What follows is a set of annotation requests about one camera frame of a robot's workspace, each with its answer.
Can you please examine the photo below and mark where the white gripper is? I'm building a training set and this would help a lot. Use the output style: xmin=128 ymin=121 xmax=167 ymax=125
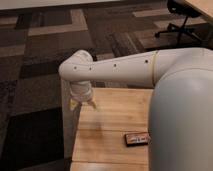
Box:
xmin=70 ymin=81 xmax=97 ymax=110

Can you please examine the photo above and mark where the black rectangular eraser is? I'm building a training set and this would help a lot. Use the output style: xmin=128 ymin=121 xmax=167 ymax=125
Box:
xmin=124 ymin=133 xmax=149 ymax=147

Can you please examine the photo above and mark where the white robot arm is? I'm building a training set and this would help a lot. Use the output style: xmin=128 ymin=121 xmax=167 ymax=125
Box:
xmin=59 ymin=47 xmax=213 ymax=171

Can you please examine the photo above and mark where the black office chair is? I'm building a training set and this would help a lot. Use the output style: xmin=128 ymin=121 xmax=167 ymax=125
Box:
xmin=154 ymin=0 xmax=205 ymax=44

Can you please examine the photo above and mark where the light wooden desk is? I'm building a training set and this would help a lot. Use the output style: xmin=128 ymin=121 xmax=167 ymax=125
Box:
xmin=184 ymin=0 xmax=213 ymax=24

